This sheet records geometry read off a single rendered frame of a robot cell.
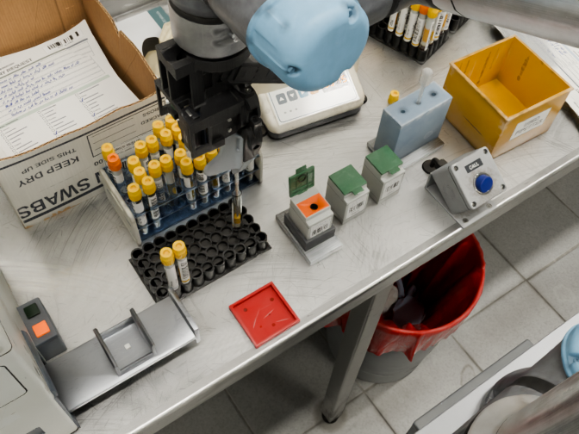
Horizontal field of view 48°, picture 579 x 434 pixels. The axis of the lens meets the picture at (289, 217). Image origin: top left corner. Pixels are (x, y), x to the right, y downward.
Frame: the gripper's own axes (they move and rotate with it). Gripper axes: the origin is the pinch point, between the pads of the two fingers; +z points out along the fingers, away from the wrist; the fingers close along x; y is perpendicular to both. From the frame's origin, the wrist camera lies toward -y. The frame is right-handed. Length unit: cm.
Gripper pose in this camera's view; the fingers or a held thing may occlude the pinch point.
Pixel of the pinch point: (235, 158)
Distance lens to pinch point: 77.9
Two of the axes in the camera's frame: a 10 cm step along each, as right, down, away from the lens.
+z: -0.6, 5.4, 8.4
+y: -8.2, 4.6, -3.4
